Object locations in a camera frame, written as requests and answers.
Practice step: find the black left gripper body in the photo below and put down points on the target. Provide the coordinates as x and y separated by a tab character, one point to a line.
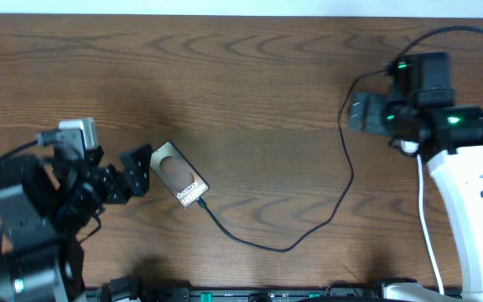
108	180

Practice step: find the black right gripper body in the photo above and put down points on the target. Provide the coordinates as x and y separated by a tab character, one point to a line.
395	115

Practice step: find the bronze Galaxy smartphone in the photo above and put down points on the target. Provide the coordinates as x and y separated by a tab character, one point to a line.
180	177

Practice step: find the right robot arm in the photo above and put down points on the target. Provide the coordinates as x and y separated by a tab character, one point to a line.
453	156

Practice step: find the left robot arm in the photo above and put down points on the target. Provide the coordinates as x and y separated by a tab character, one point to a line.
44	203

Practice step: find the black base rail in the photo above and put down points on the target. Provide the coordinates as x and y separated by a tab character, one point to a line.
401	289

